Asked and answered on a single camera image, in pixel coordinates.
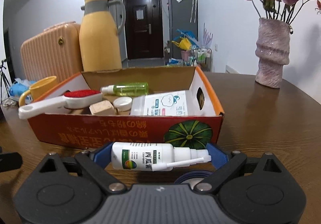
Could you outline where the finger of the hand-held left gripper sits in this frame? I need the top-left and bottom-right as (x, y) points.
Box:
(0, 153), (20, 173)

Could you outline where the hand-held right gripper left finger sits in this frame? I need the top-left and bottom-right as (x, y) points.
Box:
(38, 142), (127, 194)

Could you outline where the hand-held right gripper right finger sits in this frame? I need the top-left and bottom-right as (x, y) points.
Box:
(194, 143), (281, 194)

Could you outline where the red cardboard box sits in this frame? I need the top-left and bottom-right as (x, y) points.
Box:
(27, 66), (224, 150)

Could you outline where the small white spray bottle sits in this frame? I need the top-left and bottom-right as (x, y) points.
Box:
(111, 142), (211, 172)

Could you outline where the beige charger plug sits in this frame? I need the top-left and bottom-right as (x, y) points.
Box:
(89, 100), (114, 115)

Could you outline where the white ribbed cap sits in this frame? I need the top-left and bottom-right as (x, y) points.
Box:
(113, 97), (132, 115)

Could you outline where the white red lint brush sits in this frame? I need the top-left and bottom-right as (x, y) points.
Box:
(18, 89), (103, 120)

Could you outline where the green spray bottle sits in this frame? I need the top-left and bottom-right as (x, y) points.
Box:
(100, 82), (149, 97)

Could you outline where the blue-rimmed round lid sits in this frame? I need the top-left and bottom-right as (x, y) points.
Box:
(174, 170), (213, 185)

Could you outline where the blue tissue pack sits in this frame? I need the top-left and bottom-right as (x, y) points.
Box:
(7, 78), (36, 100)

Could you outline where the yellow mug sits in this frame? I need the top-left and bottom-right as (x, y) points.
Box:
(19, 76), (58, 107)

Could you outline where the black tripod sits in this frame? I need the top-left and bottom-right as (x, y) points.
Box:
(0, 60), (11, 105)

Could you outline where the white trolley rack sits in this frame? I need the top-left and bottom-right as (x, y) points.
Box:
(189, 47), (213, 72)

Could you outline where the yellow thermos jug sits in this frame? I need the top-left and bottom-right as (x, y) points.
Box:
(79, 0), (126, 72)

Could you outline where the pink textured vase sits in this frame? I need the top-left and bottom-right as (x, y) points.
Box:
(255, 17), (293, 88)

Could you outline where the peach ribbed suitcase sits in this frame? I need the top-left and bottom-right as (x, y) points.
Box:
(20, 21), (84, 83)

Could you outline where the yellow watering can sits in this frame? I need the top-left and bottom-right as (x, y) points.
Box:
(171, 38), (192, 50)

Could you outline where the dark entrance door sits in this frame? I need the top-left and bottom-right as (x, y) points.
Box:
(123, 0), (165, 60)

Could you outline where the grey fridge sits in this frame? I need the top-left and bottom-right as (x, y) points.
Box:
(168, 0), (198, 65)

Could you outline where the hanging clear umbrella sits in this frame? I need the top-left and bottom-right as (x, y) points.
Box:
(190, 0), (198, 23)

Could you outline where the blue plastic frame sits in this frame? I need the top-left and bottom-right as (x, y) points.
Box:
(176, 29), (200, 46)

